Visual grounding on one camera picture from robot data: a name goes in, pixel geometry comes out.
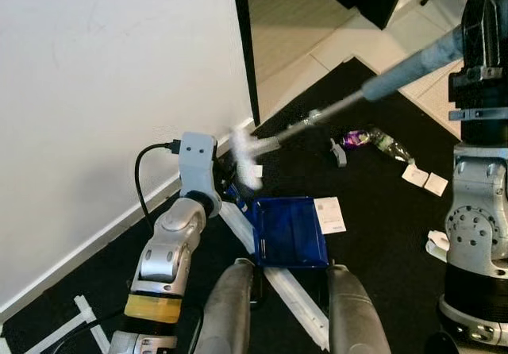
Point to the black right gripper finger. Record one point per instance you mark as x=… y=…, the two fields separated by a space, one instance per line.
x=503 y=36
x=481 y=40

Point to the blue plastic dustpan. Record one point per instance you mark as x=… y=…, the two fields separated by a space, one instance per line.
x=290 y=235

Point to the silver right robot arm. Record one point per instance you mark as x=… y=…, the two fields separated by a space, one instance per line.
x=476 y=227

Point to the clear crushed plastic bottle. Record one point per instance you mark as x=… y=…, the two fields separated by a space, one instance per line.
x=390 y=148
x=298 y=128

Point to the large white printed label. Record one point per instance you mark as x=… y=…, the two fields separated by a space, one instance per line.
x=331 y=215

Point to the small grey plastic clip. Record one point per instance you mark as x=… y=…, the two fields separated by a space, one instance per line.
x=339 y=154

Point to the grey robot left leg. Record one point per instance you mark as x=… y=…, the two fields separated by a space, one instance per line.
x=225 y=310

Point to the grey robot leg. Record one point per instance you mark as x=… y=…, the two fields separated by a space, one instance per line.
x=357 y=314
x=225 y=310

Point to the white baseboard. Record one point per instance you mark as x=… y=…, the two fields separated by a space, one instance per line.
x=95 y=243

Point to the grey robot right leg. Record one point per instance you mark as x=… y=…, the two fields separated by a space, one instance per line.
x=357 y=314

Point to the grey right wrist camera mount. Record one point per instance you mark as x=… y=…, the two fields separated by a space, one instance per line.
x=476 y=116

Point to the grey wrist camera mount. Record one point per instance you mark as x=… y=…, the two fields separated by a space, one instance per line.
x=476 y=116
x=197 y=159

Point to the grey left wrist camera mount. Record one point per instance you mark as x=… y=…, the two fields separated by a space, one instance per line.
x=197 y=159

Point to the black wall edge trim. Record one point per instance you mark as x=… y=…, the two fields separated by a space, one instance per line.
x=244 y=44

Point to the flat white plastic bracket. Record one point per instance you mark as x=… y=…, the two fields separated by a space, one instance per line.
x=438 y=245

